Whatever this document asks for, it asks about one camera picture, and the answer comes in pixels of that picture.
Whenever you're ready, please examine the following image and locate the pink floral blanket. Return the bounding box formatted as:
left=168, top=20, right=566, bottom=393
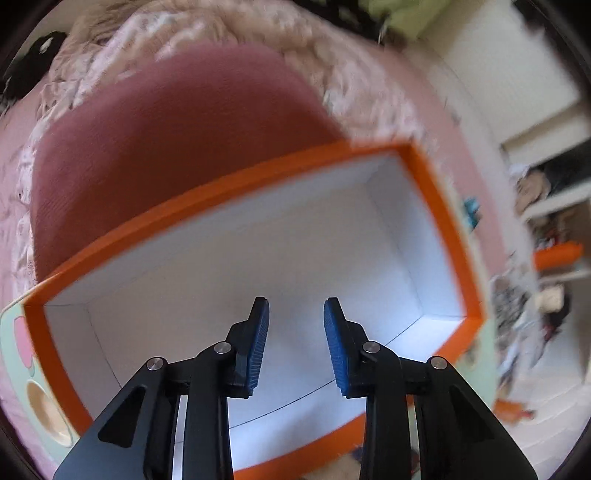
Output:
left=13, top=0, right=431, bottom=153

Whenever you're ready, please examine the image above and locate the orange cardboard box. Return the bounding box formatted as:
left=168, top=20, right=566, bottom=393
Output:
left=22, top=142, right=485, bottom=479

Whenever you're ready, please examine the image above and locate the dark red pillow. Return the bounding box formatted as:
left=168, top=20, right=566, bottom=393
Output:
left=30, top=44, right=344, bottom=279

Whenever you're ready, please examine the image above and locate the grey fur pompom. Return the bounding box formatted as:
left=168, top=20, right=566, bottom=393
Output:
left=303, top=447, right=363, bottom=480

